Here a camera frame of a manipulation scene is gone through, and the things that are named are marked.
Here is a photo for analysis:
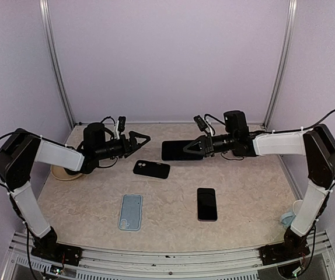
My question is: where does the black phone case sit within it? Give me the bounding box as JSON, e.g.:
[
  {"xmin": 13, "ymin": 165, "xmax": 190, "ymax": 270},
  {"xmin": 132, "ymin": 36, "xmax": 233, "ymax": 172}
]
[{"xmin": 133, "ymin": 160, "xmax": 170, "ymax": 179}]

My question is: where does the beige saucer plate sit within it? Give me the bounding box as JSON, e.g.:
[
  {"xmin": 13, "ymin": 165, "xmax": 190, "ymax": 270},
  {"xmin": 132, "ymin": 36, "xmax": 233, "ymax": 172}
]
[{"xmin": 51, "ymin": 165, "xmax": 82, "ymax": 181}]

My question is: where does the light blue phone case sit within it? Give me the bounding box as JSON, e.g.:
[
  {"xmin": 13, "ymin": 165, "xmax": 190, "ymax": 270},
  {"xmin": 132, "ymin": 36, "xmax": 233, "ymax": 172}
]
[{"xmin": 118, "ymin": 194, "xmax": 143, "ymax": 232}]

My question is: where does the dark blue phone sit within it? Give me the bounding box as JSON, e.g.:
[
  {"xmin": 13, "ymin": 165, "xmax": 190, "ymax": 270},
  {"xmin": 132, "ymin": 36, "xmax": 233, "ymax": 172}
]
[{"xmin": 161, "ymin": 139, "xmax": 204, "ymax": 161}]

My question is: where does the black phone centre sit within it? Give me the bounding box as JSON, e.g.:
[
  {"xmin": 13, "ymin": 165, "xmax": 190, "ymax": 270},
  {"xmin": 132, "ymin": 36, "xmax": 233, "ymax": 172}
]
[{"xmin": 197, "ymin": 188, "xmax": 218, "ymax": 222}]

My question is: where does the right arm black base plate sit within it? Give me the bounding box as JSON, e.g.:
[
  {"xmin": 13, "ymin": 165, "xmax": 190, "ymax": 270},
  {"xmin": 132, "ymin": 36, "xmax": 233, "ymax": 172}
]
[{"xmin": 259, "ymin": 243, "xmax": 310, "ymax": 265}]

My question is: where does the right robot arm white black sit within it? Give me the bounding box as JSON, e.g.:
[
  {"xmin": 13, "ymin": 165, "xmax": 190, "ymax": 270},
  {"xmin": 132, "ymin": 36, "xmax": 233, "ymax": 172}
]
[{"xmin": 183, "ymin": 110, "xmax": 335, "ymax": 259}]

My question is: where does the aluminium frame post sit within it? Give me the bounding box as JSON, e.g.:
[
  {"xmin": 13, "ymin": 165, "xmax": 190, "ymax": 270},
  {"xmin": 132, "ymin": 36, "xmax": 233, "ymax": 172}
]
[
  {"xmin": 263, "ymin": 0, "xmax": 298, "ymax": 128},
  {"xmin": 39, "ymin": 0, "xmax": 76, "ymax": 129}
]

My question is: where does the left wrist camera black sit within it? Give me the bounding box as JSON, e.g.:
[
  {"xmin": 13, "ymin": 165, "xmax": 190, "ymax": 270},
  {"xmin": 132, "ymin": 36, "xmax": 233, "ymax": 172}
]
[{"xmin": 114, "ymin": 116, "xmax": 126, "ymax": 139}]

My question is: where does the aluminium front rail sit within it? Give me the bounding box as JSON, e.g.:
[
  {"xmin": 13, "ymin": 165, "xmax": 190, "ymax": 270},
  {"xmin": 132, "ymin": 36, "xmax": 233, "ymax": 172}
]
[{"xmin": 1, "ymin": 229, "xmax": 335, "ymax": 280}]

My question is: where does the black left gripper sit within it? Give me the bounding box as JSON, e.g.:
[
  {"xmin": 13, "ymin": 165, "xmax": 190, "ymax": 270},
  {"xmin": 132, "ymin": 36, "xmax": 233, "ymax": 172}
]
[{"xmin": 95, "ymin": 130, "xmax": 151, "ymax": 160}]

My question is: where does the white cup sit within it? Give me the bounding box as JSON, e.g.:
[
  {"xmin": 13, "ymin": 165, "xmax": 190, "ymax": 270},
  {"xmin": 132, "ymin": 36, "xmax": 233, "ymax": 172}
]
[{"xmin": 292, "ymin": 199, "xmax": 303, "ymax": 216}]

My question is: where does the right aluminium frame post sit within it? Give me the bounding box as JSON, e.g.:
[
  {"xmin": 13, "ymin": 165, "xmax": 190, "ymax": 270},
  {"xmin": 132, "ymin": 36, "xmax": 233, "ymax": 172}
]
[{"xmin": 263, "ymin": 0, "xmax": 298, "ymax": 128}]

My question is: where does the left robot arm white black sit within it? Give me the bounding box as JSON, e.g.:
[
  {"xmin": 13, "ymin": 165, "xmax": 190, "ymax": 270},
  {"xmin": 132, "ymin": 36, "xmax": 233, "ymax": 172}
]
[{"xmin": 0, "ymin": 122, "xmax": 151, "ymax": 260}]

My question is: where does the left aluminium frame post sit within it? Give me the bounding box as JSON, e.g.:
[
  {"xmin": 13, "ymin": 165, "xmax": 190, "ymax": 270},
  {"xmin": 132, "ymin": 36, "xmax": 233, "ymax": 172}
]
[{"xmin": 39, "ymin": 0, "xmax": 76, "ymax": 129}]

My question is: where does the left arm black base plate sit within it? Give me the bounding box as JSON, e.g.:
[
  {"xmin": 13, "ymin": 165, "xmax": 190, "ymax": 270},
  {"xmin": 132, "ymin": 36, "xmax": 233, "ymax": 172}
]
[{"xmin": 31, "ymin": 243, "xmax": 83, "ymax": 267}]

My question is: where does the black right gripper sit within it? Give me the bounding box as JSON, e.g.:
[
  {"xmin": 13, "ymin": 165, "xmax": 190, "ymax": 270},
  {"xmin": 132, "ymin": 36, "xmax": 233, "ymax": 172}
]
[{"xmin": 183, "ymin": 132, "xmax": 238, "ymax": 157}]

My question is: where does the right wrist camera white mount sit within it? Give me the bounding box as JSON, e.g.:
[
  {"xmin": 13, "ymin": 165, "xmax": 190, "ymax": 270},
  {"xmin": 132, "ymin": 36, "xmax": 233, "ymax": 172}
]
[{"xmin": 193, "ymin": 115, "xmax": 215, "ymax": 137}]

